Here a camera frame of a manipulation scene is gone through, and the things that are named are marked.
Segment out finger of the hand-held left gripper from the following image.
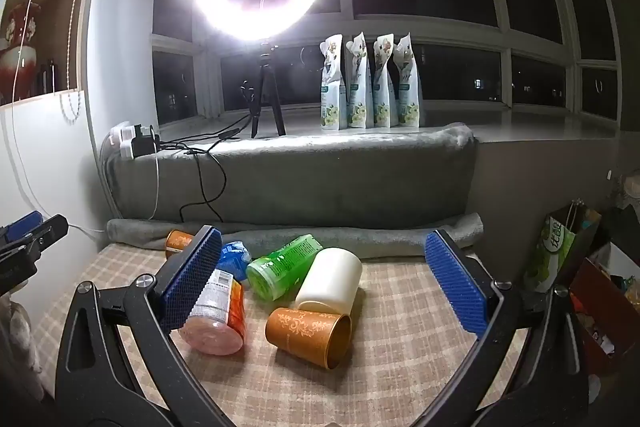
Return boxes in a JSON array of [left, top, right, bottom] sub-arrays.
[[0, 210, 45, 244], [0, 214, 69, 260]]

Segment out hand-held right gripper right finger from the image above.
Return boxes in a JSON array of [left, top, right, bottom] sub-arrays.
[[424, 229, 591, 427]]

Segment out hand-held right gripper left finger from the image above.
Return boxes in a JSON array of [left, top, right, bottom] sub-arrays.
[[54, 224, 236, 427]]

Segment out orange patterned cup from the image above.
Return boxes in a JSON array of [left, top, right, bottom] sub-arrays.
[[265, 307, 353, 370], [165, 230, 197, 260]]

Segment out white cup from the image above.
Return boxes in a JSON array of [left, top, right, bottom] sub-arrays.
[[295, 248, 363, 315]]

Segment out pink labelled jar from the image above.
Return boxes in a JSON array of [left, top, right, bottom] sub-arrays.
[[178, 269, 247, 355]]

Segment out blue crumpled packet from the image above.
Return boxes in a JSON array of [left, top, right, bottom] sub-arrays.
[[216, 241, 252, 283]]

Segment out pale cloth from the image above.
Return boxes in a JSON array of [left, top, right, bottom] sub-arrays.
[[0, 297, 46, 403]]

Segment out rolled grey towel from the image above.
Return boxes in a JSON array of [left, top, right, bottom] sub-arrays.
[[106, 213, 485, 260]]

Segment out checked beige mat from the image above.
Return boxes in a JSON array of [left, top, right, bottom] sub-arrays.
[[30, 242, 532, 427]]

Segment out green plastic bottle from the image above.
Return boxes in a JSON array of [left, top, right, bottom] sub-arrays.
[[246, 234, 325, 301]]

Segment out green shopping bag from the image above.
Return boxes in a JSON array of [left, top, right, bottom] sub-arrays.
[[522, 199, 602, 295]]

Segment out white power strip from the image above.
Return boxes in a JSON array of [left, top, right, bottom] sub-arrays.
[[105, 122, 151, 160]]

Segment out black plug adapter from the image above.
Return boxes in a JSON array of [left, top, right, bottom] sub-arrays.
[[132, 124, 161, 158]]

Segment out red cardboard box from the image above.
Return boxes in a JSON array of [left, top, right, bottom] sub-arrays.
[[569, 242, 640, 378]]

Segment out dark bottles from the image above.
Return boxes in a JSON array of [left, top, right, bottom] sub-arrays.
[[37, 58, 62, 94]]

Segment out red white vase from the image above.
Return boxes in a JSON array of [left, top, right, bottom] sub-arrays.
[[0, 3, 42, 96]]

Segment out grey blanket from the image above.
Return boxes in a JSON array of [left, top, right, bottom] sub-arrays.
[[102, 123, 476, 229]]

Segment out white green standing pouch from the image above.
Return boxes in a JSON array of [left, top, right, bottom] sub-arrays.
[[320, 34, 347, 131], [345, 32, 372, 129], [393, 32, 421, 128], [371, 34, 399, 128]]

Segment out black tripod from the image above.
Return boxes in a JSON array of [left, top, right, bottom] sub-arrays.
[[240, 39, 287, 138]]

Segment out short white cable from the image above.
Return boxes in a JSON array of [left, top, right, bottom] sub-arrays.
[[150, 154, 162, 219]]

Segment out black cable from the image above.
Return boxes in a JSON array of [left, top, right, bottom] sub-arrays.
[[157, 114, 251, 222]]

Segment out white bead cord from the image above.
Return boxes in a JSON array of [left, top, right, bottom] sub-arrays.
[[59, 0, 85, 124]]

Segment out long white cable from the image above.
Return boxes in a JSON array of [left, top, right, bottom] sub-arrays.
[[11, 0, 108, 237]]

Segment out white window frame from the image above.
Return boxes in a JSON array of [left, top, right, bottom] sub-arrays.
[[151, 0, 622, 128]]

